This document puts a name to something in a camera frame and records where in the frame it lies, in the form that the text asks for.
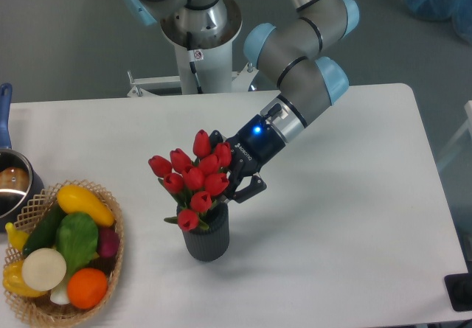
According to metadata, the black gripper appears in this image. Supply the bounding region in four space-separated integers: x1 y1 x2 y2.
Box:
209 115 285 203

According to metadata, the red tulip bouquet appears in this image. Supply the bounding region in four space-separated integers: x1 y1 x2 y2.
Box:
148 130 232 231

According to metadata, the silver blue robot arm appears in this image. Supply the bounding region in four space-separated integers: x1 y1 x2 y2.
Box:
123 0 359 203

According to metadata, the dark grey ribbed vase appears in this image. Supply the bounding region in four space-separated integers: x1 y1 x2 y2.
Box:
183 203 230 262

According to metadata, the purple red onion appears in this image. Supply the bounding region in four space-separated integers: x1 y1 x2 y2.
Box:
97 228 120 258

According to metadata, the yellow squash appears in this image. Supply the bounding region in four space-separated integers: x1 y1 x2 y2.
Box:
56 184 115 227

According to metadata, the green lettuce leaf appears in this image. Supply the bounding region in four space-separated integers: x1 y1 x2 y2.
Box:
55 212 99 279

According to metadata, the woven wicker basket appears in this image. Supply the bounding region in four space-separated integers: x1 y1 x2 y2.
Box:
4 180 125 327

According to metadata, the orange fruit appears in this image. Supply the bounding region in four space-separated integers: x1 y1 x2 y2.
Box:
66 268 108 310

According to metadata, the dark green cucumber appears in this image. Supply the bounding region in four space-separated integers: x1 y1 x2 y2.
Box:
22 203 66 257

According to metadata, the white round onion slice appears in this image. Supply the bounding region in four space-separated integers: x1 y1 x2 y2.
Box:
21 248 66 291

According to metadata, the yellow bell pepper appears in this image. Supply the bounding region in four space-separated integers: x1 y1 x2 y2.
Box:
2 260 48 298

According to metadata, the black device at table edge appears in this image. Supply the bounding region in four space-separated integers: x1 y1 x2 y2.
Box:
444 273 471 312

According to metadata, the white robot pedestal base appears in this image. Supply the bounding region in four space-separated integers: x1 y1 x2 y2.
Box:
127 43 258 97

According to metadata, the black cable on pedestal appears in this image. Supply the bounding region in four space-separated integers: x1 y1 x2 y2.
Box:
186 31 204 95

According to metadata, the blue handled saucepan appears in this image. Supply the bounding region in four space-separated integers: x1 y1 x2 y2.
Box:
1 83 44 234

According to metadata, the white frame at right edge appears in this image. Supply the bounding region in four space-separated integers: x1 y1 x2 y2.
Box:
436 100 471 172

